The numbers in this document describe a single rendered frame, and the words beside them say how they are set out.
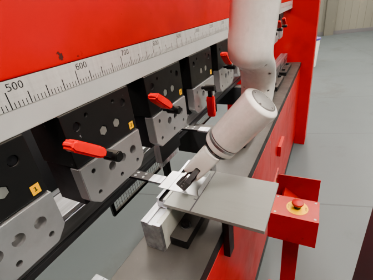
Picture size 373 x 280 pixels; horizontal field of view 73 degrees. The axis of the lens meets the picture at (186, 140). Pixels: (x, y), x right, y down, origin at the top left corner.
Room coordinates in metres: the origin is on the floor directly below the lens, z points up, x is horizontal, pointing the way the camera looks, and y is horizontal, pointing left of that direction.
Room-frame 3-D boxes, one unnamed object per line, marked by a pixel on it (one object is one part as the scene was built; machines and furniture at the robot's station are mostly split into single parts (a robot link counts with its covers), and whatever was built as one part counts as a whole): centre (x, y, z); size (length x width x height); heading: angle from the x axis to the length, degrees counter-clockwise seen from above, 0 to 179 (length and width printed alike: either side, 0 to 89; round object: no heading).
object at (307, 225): (0.71, -0.37, 0.75); 0.20 x 0.16 x 0.18; 151
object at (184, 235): (0.61, -0.02, 0.89); 0.30 x 0.05 x 0.03; 149
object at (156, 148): (0.61, 0.05, 1.13); 0.10 x 0.02 x 0.10; 149
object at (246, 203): (0.53, -0.08, 1.00); 0.26 x 0.18 x 0.01; 59
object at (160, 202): (0.63, 0.04, 0.99); 0.20 x 0.03 x 0.03; 149
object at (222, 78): (0.93, -0.14, 1.26); 0.15 x 0.09 x 0.17; 149
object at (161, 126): (0.59, 0.06, 1.26); 0.15 x 0.09 x 0.17; 149
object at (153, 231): (0.66, 0.02, 0.92); 0.39 x 0.06 x 0.10; 149
